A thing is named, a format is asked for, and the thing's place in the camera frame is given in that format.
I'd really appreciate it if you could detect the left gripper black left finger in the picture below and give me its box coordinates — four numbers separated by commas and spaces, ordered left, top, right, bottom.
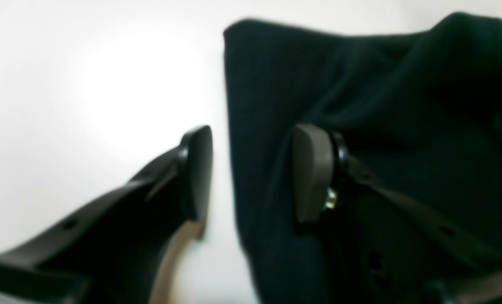
0, 125, 213, 304

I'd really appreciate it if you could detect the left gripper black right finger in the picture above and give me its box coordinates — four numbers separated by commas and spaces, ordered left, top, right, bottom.
293, 124, 502, 304

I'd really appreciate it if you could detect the black T-shirt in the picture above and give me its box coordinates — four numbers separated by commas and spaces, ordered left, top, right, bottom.
224, 12, 502, 304

